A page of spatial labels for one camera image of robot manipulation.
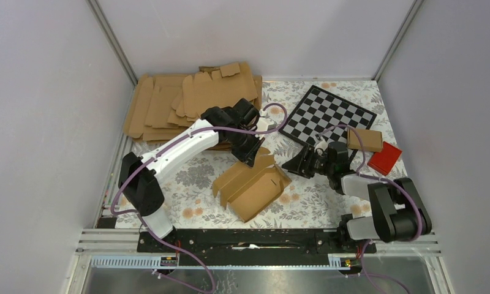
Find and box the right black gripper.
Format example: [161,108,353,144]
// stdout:
[281,145,334,179]

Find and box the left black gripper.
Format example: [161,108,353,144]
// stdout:
[227,126,265,168]

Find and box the brown cardboard box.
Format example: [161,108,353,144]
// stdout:
[212,147,292,223]

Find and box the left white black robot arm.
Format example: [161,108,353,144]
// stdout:
[118,99,276,252]

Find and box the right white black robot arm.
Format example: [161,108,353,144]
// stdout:
[282,141,432,252]

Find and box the folded small cardboard box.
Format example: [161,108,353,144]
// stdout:
[347,129,383,153]

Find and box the red box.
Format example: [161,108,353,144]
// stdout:
[367,141,402,176]

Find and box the black white checkerboard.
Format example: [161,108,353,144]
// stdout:
[279,86,377,145]

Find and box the stack of cardboard blanks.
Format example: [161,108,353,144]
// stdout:
[123,62,263,143]

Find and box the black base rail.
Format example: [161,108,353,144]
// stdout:
[137,228,364,259]

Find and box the perforated metal cable tray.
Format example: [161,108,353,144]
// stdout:
[90,251,350,270]

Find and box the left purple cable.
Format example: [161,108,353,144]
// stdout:
[110,103,288,293]

